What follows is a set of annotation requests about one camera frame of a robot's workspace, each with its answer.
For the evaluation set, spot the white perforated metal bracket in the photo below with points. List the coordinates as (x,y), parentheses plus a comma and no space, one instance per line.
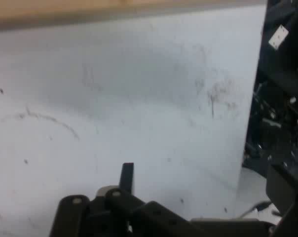
(278,37)

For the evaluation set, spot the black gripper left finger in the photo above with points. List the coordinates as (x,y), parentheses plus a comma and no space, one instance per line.
(114,212)

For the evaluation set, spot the black equipment frame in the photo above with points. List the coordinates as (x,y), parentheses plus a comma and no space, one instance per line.
(279,103)

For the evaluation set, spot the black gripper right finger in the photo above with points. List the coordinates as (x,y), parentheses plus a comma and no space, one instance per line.
(284,190)

